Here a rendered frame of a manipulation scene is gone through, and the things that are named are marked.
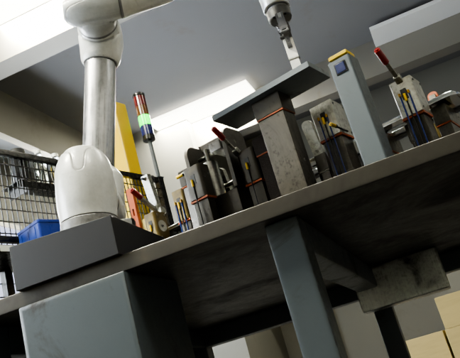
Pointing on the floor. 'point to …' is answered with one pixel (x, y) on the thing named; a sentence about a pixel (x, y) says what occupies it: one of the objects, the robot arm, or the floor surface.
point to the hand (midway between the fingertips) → (296, 65)
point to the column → (109, 320)
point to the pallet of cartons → (453, 327)
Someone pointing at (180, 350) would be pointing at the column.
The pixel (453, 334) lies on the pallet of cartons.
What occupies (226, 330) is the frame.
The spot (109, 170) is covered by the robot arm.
